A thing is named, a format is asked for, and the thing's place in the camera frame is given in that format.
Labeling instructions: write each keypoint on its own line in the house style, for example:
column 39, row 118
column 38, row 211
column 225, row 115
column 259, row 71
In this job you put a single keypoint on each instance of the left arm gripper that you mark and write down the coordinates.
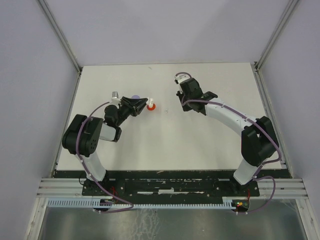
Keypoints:
column 130, row 103

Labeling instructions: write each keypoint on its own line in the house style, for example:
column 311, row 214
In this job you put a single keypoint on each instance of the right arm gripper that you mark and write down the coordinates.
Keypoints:
column 180, row 96

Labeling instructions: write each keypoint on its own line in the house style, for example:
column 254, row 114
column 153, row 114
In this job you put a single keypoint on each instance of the lavender round charging case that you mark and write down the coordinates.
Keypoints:
column 135, row 96

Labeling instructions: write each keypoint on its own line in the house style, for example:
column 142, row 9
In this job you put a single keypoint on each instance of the white round charging case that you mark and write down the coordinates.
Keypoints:
column 150, row 102

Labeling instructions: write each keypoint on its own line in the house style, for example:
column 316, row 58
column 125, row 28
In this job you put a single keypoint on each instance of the orange round charging case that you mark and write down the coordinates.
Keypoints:
column 151, row 108

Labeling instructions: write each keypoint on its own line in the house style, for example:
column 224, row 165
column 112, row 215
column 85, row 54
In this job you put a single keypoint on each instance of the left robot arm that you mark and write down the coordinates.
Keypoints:
column 83, row 134

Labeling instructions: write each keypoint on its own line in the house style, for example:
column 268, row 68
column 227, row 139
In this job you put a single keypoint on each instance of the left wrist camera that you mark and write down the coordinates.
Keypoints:
column 115, row 96

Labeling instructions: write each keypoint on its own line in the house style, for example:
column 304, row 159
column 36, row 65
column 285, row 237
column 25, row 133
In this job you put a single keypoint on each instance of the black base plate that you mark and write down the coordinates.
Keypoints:
column 209, row 183

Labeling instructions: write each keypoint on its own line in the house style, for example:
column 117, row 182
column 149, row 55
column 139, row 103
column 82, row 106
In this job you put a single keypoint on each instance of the left aluminium frame post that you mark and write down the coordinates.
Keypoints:
column 44, row 6

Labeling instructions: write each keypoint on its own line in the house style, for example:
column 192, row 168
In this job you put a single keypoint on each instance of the aluminium frame post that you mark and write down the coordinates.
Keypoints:
column 279, row 28
column 44, row 6

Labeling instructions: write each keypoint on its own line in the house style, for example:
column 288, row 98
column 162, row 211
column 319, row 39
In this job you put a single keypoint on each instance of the right aluminium frame post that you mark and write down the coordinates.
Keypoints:
column 279, row 28

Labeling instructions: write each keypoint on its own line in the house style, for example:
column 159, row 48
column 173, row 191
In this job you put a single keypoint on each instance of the front aluminium rail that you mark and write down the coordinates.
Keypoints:
column 280, row 188

